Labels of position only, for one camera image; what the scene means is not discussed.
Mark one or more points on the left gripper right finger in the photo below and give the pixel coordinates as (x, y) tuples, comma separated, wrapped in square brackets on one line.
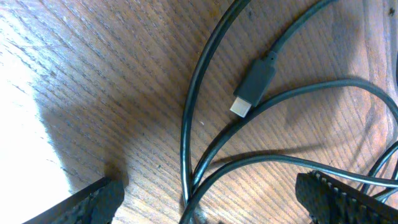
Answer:
[(330, 201)]

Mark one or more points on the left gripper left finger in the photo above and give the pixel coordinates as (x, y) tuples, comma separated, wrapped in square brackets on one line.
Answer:
[(96, 203)]

